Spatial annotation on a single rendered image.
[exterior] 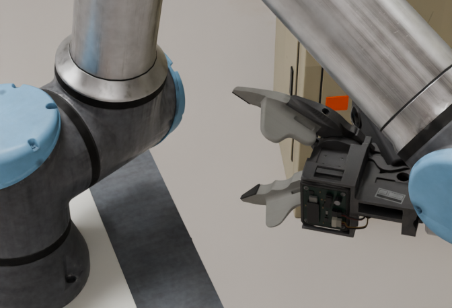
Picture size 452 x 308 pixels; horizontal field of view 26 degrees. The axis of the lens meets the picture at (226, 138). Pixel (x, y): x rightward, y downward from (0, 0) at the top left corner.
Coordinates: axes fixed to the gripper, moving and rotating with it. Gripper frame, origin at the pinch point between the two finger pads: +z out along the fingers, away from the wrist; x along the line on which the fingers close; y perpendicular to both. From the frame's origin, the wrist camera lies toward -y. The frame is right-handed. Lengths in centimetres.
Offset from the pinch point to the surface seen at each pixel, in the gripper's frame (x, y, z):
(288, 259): 101, -71, 16
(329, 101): 66, -86, 10
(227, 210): 100, -82, 34
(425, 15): 46, -94, -8
